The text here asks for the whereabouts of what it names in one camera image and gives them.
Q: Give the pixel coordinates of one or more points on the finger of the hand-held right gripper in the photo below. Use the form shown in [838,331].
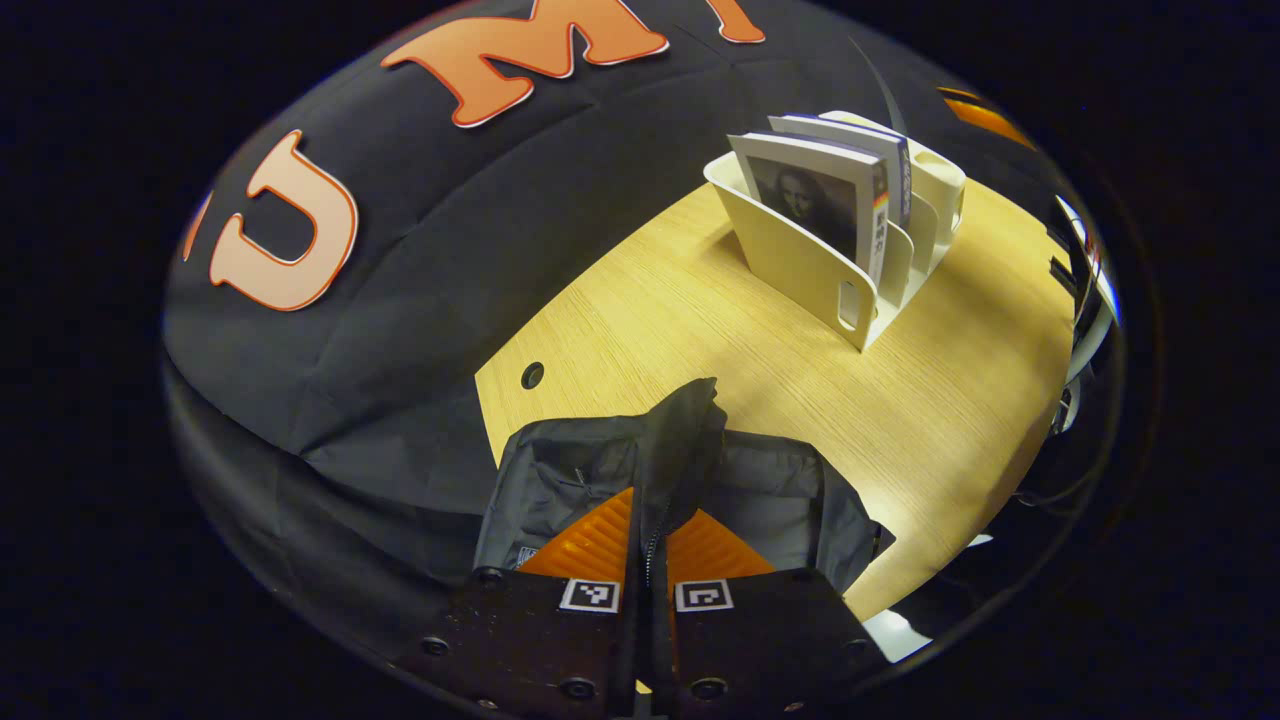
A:
[985,118]

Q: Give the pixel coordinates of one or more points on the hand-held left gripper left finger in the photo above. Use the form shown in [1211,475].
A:
[540,640]

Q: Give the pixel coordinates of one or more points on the white bookshelf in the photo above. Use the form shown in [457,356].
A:
[800,270]

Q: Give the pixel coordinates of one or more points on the blue cover book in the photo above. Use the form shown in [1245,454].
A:
[880,150]

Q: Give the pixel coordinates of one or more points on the grey portrait cover book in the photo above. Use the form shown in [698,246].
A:
[810,195]

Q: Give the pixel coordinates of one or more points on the black schoolbag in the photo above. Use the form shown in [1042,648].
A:
[580,470]

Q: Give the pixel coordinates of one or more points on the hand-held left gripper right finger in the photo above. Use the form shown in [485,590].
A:
[760,640]

